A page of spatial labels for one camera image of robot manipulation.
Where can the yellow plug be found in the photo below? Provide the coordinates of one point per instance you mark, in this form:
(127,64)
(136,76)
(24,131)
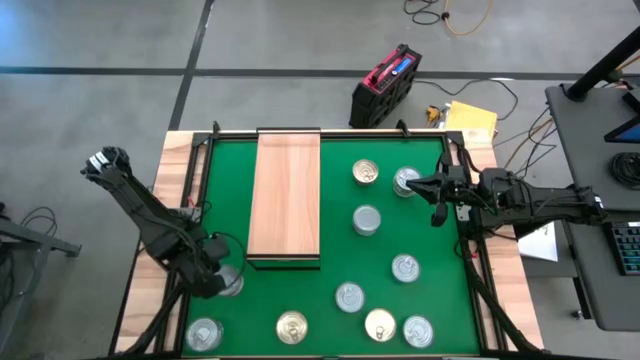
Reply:
(432,115)

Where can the red and black tool case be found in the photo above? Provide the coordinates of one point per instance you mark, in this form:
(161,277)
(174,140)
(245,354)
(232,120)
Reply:
(385,90)

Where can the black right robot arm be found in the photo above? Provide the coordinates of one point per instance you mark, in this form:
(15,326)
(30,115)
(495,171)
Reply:
(550,200)

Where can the red-label silver-lid can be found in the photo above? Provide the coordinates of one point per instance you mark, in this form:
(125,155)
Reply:
(234,281)

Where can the black clamp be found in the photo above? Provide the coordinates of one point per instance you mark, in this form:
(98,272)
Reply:
(216,127)
(402,127)

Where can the black pole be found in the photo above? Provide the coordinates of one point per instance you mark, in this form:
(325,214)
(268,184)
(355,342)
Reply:
(605,65)

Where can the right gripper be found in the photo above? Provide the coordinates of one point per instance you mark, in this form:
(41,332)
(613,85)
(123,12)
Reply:
(462,187)

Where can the teal tuna can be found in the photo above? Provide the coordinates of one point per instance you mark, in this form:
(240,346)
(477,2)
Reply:
(349,297)
(405,268)

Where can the silver pull-tab lid can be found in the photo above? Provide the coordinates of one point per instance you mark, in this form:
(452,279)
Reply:
(418,331)

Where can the green-label silver-lid can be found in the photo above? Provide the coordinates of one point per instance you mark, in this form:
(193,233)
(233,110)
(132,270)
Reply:
(402,175)

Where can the yellow envelope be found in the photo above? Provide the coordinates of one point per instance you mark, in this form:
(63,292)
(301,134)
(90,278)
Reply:
(470,117)

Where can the white bracket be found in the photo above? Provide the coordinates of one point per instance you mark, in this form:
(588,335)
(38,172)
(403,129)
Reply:
(462,212)

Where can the grey metal stand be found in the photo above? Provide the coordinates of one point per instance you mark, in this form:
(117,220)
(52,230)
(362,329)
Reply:
(40,242)

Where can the white paper sheet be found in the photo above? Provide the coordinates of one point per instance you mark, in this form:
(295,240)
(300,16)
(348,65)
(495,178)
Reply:
(542,245)

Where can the tablet with blue screen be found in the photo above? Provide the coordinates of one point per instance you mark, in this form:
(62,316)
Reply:
(630,132)

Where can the grey keypad desk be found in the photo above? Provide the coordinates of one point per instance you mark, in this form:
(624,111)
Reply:
(600,300)

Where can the keypad with coloured keys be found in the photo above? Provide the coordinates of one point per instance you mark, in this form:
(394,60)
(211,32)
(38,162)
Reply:
(627,247)

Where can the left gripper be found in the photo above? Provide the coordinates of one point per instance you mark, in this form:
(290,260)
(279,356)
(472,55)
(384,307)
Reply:
(207,272)

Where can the gold-lid can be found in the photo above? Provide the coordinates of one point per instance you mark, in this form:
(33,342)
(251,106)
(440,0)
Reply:
(291,327)
(380,325)
(365,172)

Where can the blue-label silver-lid can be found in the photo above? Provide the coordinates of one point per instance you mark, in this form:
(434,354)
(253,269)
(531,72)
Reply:
(204,334)

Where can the plain-lid can multicolour label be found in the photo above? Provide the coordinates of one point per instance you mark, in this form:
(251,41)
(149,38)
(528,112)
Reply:
(366,220)

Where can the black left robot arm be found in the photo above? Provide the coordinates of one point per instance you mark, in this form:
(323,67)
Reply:
(132,200)

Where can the wooden shelf black frame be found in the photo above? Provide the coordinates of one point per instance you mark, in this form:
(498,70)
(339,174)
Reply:
(285,200)

